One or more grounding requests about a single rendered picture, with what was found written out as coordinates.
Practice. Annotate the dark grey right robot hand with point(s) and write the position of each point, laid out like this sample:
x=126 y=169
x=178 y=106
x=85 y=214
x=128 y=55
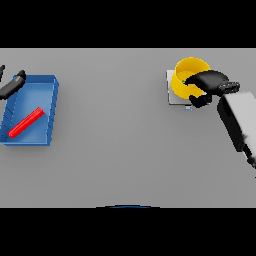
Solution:
x=210 y=80

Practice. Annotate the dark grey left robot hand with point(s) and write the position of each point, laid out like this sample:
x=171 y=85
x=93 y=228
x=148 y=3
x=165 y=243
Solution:
x=10 y=86

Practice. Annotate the yellow bowl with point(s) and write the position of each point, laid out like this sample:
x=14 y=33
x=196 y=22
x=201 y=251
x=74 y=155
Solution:
x=186 y=77

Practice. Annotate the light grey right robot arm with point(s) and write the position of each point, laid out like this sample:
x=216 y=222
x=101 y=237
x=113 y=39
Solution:
x=240 y=116

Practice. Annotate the green nut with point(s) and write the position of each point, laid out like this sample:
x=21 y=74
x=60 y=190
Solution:
x=183 y=81

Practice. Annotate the red beaker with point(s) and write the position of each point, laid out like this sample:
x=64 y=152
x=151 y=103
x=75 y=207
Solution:
x=26 y=122

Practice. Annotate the pale square measuring scale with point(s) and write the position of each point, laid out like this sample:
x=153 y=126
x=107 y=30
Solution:
x=174 y=98

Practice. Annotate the blue tray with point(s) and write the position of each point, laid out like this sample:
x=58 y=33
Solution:
x=33 y=100

